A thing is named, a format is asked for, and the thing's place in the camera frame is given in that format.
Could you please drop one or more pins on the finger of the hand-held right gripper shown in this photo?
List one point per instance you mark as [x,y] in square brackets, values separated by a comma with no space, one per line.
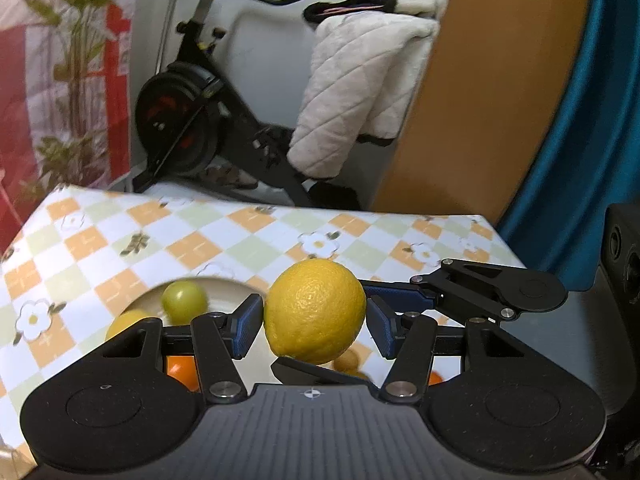
[310,374]
[400,296]

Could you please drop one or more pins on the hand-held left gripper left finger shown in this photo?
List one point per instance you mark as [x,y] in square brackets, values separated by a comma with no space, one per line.
[247,327]

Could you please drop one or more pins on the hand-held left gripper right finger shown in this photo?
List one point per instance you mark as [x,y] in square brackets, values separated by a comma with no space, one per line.
[382,327]

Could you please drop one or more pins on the yellow lemon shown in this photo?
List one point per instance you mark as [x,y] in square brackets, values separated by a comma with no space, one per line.
[126,327]
[315,310]

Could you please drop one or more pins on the yellowish green apple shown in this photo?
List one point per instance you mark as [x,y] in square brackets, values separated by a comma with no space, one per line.
[184,301]

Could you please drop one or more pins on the small bright orange mandarin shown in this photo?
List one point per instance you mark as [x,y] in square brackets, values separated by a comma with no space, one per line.
[180,371]
[436,378]

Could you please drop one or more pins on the checkered floral tablecloth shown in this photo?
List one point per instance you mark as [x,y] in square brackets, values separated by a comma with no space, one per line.
[210,240]

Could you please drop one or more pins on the teal curtain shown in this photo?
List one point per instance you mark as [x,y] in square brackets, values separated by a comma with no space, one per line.
[590,135]

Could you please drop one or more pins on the brown wooden board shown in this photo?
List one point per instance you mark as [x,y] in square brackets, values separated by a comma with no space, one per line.
[480,100]

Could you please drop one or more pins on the white quilted blanket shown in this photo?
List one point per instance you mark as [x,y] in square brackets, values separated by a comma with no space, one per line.
[350,90]

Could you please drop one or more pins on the black exercise bike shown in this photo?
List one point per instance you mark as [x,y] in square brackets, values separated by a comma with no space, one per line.
[180,120]

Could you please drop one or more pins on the black fuzzy garment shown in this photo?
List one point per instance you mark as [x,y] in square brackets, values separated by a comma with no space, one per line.
[350,6]

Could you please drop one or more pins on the green leafy plant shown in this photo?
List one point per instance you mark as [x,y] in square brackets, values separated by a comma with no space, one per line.
[80,50]

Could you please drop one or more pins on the red and white printed cloth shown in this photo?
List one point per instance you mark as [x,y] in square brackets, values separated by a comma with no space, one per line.
[30,60]

